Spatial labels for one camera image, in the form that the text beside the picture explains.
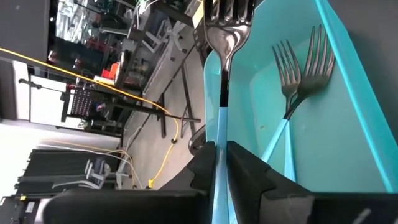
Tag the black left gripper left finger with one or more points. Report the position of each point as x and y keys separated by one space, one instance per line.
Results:
x=203 y=171

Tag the teal plastic bin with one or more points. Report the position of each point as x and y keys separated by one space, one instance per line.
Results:
x=326 y=140

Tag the whiteboard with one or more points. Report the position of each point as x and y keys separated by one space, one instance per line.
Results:
x=46 y=105

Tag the white office chair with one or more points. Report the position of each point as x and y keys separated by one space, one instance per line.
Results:
x=169 y=34

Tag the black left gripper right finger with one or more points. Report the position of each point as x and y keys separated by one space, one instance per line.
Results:
x=248 y=183

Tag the black pegboard rack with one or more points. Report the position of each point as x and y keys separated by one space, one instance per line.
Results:
x=81 y=102

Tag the black desk stand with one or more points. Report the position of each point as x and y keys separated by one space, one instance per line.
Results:
x=183 y=118

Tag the orange box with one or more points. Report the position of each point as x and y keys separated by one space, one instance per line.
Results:
x=112 y=71

